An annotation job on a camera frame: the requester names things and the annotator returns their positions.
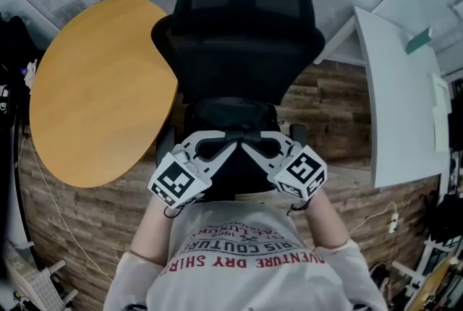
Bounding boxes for white paper sheet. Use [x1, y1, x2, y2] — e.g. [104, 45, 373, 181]
[429, 72, 453, 153]

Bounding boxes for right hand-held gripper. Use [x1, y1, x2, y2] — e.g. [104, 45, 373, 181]
[240, 130, 328, 201]

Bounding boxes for black mesh office chair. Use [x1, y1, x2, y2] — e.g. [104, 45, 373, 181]
[150, 0, 326, 203]

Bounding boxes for person's right forearm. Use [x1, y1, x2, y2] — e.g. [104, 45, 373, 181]
[289, 189, 351, 250]

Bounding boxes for black equipment pile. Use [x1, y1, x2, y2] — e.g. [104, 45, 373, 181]
[433, 150, 463, 242]

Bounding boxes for round wooden table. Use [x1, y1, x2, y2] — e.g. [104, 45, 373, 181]
[28, 0, 180, 189]

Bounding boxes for long white floor cable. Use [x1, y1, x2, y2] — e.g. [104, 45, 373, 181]
[17, 135, 114, 282]

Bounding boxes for cluttered storage shelf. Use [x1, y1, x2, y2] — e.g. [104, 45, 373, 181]
[390, 229, 463, 311]

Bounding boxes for person's white printed shirt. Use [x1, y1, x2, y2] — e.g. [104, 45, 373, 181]
[104, 199, 388, 311]

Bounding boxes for person's left forearm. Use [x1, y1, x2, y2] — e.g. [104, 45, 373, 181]
[129, 199, 182, 268]

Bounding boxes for green box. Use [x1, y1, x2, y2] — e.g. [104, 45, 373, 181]
[404, 27, 433, 56]

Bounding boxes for black bag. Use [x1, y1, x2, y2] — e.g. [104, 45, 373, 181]
[191, 98, 279, 197]

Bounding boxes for black wrist strap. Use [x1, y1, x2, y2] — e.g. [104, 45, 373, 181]
[163, 202, 187, 219]
[286, 200, 310, 217]

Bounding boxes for white rectangular table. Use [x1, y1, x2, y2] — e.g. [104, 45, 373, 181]
[313, 5, 453, 189]

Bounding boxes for white power strip with cable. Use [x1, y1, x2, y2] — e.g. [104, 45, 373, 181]
[349, 201, 401, 235]

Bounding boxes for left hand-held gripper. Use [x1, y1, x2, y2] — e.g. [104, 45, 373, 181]
[147, 129, 239, 210]

